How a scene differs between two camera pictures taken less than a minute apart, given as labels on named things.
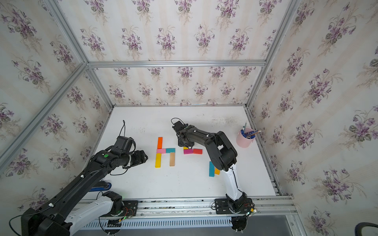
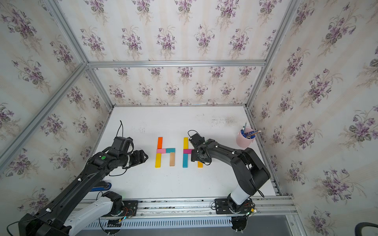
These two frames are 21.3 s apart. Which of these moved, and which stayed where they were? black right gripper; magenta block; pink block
Moved: black right gripper
Stayed: magenta block; pink block
